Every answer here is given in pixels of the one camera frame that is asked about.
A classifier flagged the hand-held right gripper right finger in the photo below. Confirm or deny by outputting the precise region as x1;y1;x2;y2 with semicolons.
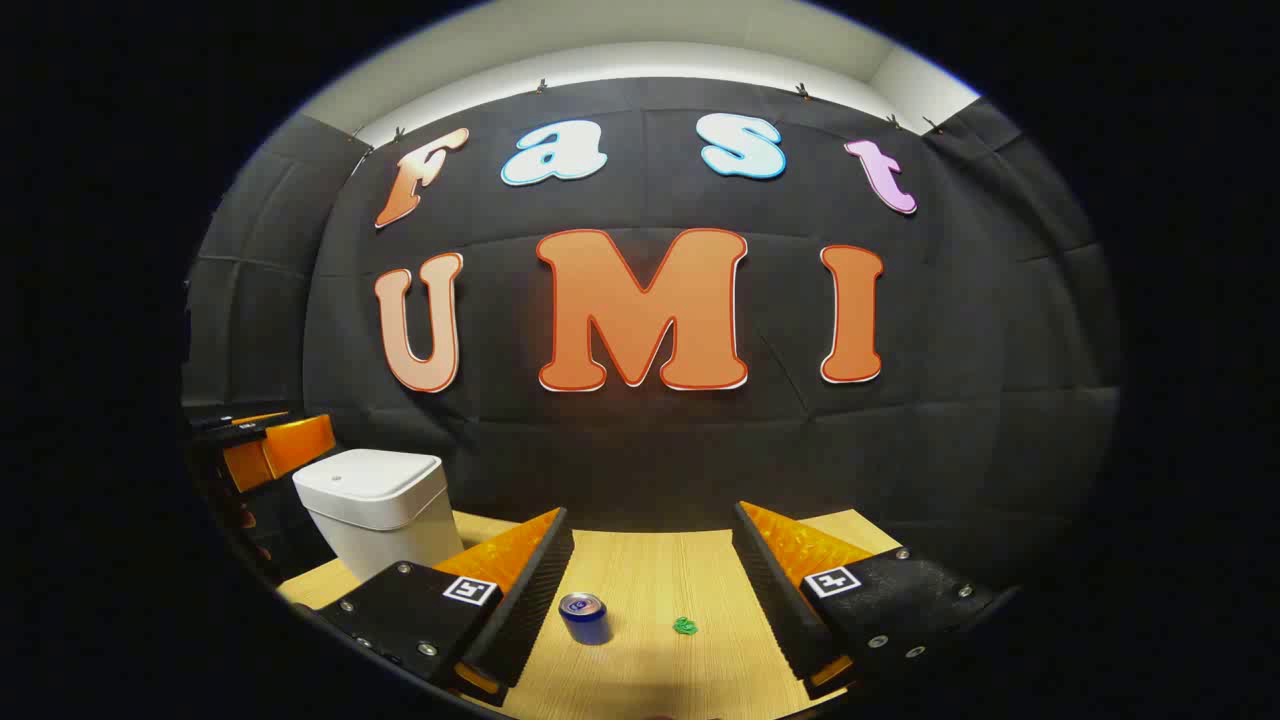
732;500;1023;703

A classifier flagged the black backdrop cloth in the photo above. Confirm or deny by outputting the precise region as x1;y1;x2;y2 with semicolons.
182;75;1123;601

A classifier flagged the white desktop garbage bin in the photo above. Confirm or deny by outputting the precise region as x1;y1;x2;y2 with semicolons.
292;448;466;583

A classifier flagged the wooden desktop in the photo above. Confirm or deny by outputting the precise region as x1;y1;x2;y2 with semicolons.
277;508;906;720

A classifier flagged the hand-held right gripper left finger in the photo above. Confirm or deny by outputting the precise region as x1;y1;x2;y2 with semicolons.
316;506;577;701

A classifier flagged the blue pop can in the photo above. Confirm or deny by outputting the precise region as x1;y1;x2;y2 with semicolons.
558;591;612;646

